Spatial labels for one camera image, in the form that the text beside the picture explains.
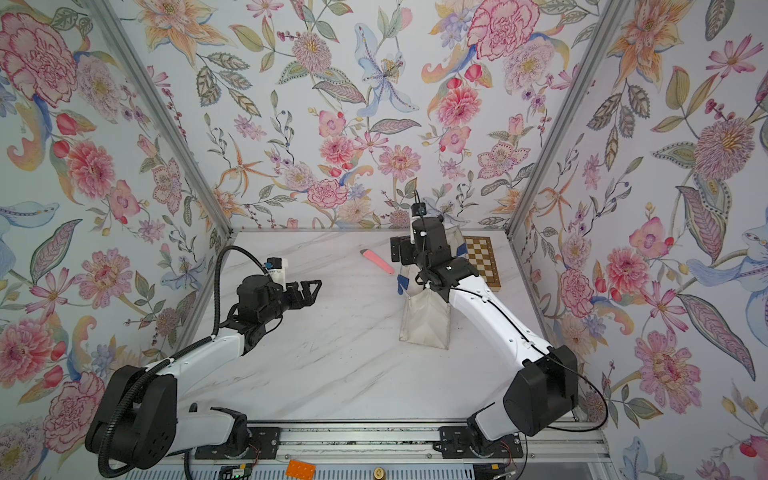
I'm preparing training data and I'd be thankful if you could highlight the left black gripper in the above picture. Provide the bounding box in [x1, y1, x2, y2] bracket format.
[257, 278, 321, 325]

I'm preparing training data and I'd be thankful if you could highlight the white canvas cartoon pouch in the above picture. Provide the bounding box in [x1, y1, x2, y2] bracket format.
[398, 224, 464, 350]

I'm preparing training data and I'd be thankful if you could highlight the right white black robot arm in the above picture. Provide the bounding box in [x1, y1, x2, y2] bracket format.
[390, 216, 579, 456]

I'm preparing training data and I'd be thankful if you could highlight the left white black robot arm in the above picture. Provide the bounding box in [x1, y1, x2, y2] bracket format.
[85, 275, 322, 478]

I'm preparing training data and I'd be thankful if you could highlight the wooden chessboard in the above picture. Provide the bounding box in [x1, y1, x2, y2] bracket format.
[465, 236, 501, 292]

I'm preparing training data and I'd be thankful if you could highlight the orange plastic block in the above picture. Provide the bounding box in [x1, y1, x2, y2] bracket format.
[285, 460, 317, 480]

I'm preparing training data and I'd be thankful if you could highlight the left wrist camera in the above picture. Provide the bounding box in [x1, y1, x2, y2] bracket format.
[264, 257, 288, 289]

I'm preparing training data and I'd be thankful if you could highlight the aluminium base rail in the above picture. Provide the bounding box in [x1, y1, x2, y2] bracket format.
[132, 420, 611, 470]

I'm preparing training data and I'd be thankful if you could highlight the left black corrugated cable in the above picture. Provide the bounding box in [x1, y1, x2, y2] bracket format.
[95, 244, 271, 479]

